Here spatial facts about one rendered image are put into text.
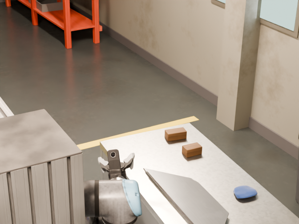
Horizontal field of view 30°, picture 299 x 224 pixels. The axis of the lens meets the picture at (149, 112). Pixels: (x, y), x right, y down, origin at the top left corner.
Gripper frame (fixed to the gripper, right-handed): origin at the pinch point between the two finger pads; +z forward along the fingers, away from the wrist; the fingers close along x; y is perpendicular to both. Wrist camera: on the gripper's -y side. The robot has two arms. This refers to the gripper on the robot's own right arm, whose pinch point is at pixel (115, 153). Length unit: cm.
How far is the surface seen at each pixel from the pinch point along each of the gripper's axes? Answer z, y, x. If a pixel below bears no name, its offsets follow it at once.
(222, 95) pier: 307, 129, 94
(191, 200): 19, 43, 31
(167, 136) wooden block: 82, 41, 25
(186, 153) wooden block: 63, 43, 34
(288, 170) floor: 212, 165, 133
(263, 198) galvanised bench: 23, 50, 67
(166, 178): 38, 41, 20
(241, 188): 27, 46, 57
